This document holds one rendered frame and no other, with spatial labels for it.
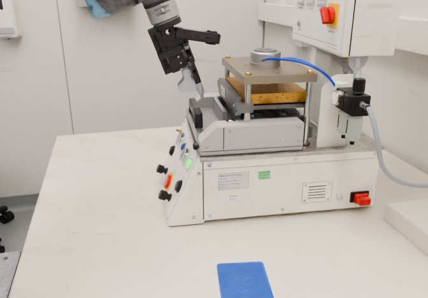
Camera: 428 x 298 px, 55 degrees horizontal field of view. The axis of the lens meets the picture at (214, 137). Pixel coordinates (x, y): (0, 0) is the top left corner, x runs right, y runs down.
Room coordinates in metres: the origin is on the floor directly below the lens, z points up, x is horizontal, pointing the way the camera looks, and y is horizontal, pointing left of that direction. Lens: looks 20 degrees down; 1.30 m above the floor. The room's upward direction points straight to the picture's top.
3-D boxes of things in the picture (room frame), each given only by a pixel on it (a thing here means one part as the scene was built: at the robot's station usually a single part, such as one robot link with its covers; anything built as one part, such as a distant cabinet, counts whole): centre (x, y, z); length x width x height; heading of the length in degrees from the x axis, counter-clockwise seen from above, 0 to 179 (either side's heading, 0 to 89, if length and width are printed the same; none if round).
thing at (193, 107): (1.04, 0.05, 0.99); 0.15 x 0.02 x 0.04; 9
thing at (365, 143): (1.08, -0.17, 0.93); 0.46 x 0.35 x 0.01; 99
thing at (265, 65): (1.06, -0.17, 1.08); 0.31 x 0.24 x 0.13; 9
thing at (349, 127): (0.88, -0.30, 1.05); 0.15 x 0.05 x 0.15; 9
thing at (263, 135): (0.93, -0.08, 0.96); 0.26 x 0.05 x 0.07; 99
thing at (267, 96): (1.07, -0.13, 1.07); 0.22 x 0.17 x 0.10; 9
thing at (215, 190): (1.06, -0.13, 0.84); 0.53 x 0.37 x 0.17; 99
